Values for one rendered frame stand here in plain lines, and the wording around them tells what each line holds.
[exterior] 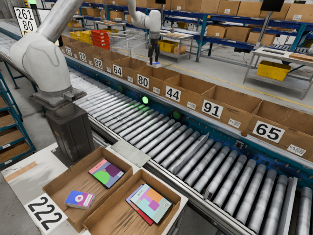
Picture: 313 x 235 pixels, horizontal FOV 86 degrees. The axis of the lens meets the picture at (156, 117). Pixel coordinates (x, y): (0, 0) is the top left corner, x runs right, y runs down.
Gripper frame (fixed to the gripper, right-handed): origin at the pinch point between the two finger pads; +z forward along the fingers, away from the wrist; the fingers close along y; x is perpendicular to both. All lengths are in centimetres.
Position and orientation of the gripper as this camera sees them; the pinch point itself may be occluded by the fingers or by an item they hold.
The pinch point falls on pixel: (153, 60)
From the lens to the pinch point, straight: 171.2
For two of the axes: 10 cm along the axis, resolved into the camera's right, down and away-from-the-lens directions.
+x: -7.6, -4.0, 5.2
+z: -0.4, 8.2, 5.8
